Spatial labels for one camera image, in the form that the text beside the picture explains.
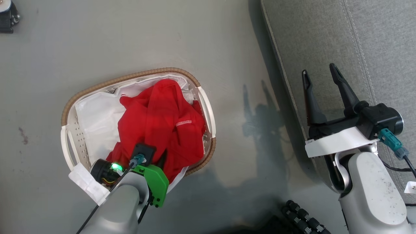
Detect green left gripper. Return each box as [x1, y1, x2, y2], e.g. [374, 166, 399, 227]
[90, 150, 170, 208]

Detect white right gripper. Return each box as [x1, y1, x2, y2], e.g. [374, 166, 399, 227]
[301, 63, 380, 159]

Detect red clothing item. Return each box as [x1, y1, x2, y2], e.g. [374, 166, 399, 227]
[106, 79, 206, 183]

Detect white laundry basket brown rim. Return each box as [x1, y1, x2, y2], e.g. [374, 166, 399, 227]
[60, 67, 216, 177]

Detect white basket liner cloth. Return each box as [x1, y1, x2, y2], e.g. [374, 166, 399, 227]
[68, 74, 196, 206]

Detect grey fabric sofa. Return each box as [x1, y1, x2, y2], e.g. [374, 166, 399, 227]
[260, 0, 416, 208]

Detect black caster wheel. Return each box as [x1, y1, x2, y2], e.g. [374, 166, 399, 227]
[0, 2, 20, 33]

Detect right arm cable teal connector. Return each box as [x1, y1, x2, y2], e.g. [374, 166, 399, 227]
[378, 128, 416, 179]

